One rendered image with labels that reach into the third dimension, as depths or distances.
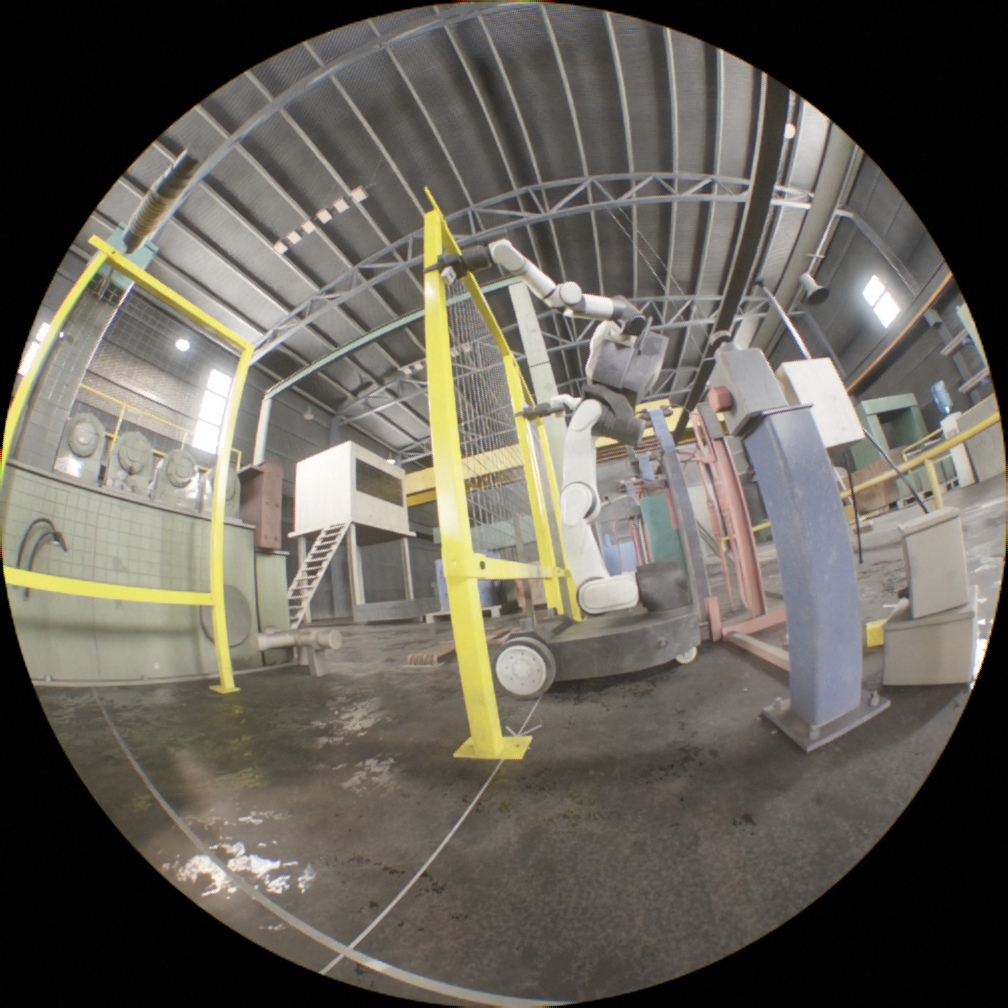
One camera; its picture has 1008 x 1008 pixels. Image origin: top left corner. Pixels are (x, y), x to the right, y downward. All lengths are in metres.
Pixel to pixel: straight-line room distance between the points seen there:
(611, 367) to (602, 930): 1.46
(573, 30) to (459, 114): 3.95
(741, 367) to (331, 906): 0.95
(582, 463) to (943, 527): 1.13
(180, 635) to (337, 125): 10.74
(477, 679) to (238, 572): 1.82
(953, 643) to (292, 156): 11.73
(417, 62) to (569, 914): 11.25
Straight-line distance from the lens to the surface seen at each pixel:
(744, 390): 0.63
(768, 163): 4.37
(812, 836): 0.49
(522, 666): 1.09
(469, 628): 0.69
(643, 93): 11.83
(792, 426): 0.63
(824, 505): 0.62
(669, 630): 1.10
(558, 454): 3.41
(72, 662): 1.99
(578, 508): 1.20
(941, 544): 0.74
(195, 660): 2.14
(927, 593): 0.74
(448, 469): 0.73
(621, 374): 1.37
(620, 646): 1.06
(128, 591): 1.60
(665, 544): 2.28
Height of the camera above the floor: 0.35
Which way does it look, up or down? 15 degrees up
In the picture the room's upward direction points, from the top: 9 degrees counter-clockwise
